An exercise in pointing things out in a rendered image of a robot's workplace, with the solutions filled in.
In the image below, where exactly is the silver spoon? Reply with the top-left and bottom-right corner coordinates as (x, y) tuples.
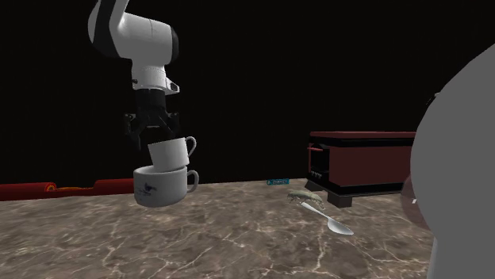
(299, 201), (355, 236)

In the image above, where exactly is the grey green flat object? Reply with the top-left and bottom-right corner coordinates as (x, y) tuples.
(286, 189), (326, 210)

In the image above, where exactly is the red low furniture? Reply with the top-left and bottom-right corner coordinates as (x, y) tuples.
(0, 178), (136, 202)

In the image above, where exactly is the dark red black box appliance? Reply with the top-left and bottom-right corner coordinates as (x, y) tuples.
(305, 131), (417, 208)

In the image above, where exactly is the large white mug blue print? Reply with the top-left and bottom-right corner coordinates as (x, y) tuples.
(132, 165), (201, 208)

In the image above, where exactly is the small plain white mug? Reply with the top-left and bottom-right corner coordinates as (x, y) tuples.
(148, 136), (198, 174)

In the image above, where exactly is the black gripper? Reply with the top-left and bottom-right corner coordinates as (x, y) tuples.
(124, 88), (181, 150)

